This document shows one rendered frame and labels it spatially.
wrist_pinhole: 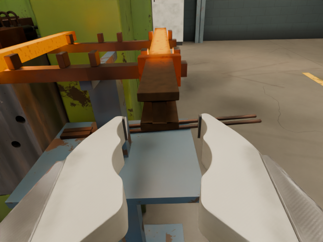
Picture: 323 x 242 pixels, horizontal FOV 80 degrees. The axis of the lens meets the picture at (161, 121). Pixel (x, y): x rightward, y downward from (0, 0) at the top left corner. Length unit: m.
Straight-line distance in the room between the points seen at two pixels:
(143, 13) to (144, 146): 0.76
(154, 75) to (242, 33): 6.45
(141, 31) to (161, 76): 0.97
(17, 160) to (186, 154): 0.53
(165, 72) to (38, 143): 0.57
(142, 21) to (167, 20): 4.60
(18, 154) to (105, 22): 0.48
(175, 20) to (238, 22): 1.88
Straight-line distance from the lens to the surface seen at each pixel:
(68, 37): 0.54
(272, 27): 6.82
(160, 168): 0.46
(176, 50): 0.29
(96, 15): 0.70
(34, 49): 0.44
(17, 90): 0.63
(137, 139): 0.56
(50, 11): 0.74
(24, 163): 0.76
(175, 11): 5.69
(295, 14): 6.99
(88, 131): 0.61
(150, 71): 0.17
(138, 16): 1.12
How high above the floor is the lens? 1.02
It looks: 31 degrees down
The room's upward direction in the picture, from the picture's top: 2 degrees counter-clockwise
